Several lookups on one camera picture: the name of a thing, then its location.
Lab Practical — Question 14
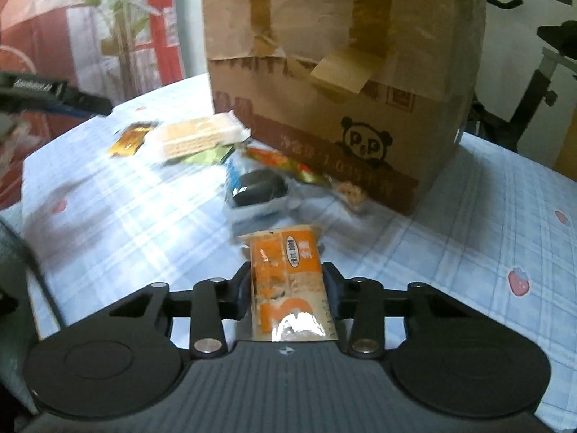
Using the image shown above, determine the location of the wafer biscuit packet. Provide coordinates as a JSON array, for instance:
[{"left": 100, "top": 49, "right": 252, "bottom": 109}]
[{"left": 146, "top": 111, "right": 253, "bottom": 164}]

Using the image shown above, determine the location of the cardboard box with plastic liner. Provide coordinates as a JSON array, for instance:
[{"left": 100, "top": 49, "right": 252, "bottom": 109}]
[{"left": 200, "top": 0, "right": 492, "bottom": 217}]

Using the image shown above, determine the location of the bamboo print curtain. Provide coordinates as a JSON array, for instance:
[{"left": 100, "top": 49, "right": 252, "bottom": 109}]
[{"left": 0, "top": 0, "right": 188, "bottom": 211}]

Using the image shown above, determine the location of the orange wooden cabinet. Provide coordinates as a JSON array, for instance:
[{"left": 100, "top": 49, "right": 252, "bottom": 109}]
[{"left": 554, "top": 131, "right": 577, "bottom": 179}]

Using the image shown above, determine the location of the brown yellow snack packet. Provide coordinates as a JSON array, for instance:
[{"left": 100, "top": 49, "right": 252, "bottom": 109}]
[{"left": 109, "top": 121, "right": 159, "bottom": 158}]

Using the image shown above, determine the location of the clear nut bar packet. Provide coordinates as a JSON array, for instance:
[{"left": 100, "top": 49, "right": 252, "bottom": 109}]
[{"left": 326, "top": 176, "right": 369, "bottom": 214}]

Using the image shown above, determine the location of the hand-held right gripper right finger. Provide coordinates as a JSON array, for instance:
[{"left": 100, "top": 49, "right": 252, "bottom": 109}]
[{"left": 321, "top": 261, "right": 470, "bottom": 358}]

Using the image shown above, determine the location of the green snack packet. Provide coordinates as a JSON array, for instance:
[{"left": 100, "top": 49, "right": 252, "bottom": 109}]
[{"left": 164, "top": 143, "right": 236, "bottom": 167}]

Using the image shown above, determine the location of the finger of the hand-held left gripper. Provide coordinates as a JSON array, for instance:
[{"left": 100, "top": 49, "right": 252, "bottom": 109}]
[{"left": 61, "top": 82, "right": 113, "bottom": 118}]

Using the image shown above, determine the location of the black exercise bike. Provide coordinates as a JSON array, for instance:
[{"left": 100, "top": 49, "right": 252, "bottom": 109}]
[{"left": 463, "top": 0, "right": 577, "bottom": 169}]

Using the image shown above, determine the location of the red orange snack packet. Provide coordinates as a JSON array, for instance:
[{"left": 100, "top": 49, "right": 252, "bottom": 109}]
[{"left": 242, "top": 143, "right": 331, "bottom": 187}]

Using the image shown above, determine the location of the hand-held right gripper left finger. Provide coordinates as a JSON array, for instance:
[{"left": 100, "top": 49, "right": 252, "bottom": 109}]
[{"left": 107, "top": 262, "right": 253, "bottom": 358}]

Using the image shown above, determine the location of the blue white cookie packet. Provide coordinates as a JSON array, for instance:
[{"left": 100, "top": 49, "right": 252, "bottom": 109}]
[{"left": 224, "top": 155, "right": 326, "bottom": 245}]

